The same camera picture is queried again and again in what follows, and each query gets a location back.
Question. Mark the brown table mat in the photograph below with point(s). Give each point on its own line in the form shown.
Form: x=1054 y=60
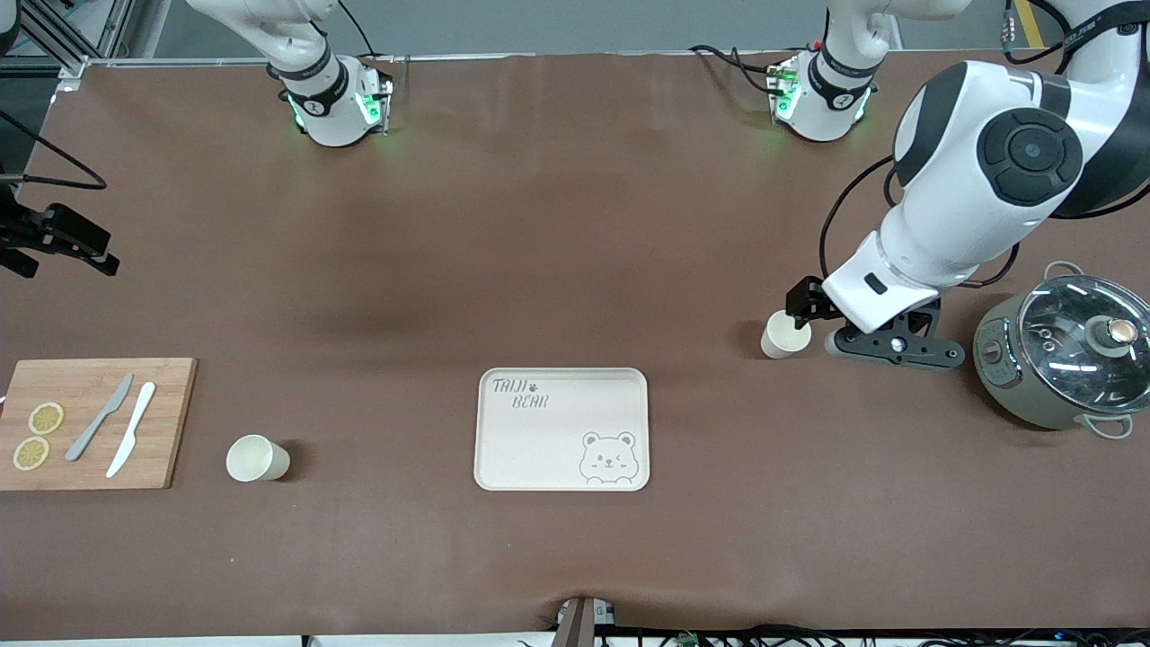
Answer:
x=629 y=225

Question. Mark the bamboo cutting board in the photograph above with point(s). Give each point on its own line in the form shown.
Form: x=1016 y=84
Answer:
x=171 y=431

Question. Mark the yellow lemon slice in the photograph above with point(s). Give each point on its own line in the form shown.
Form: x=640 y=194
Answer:
x=46 y=418
x=30 y=453

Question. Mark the aluminium frame profile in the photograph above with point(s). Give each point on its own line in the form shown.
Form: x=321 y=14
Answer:
x=72 y=65

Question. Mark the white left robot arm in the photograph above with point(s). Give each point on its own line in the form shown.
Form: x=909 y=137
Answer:
x=943 y=225

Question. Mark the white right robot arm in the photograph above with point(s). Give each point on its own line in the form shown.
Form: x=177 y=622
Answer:
x=314 y=81

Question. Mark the grey-green electric pot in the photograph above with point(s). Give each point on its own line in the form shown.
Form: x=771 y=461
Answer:
x=997 y=377

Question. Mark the grey mount bracket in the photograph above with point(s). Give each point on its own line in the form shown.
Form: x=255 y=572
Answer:
x=579 y=624

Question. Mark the grey plastic knife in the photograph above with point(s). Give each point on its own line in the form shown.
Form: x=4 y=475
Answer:
x=98 y=420

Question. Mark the beige bear print tray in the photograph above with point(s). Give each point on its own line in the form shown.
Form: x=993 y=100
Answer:
x=539 y=449

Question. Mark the white plastic knife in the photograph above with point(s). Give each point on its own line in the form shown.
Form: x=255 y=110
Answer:
x=131 y=429

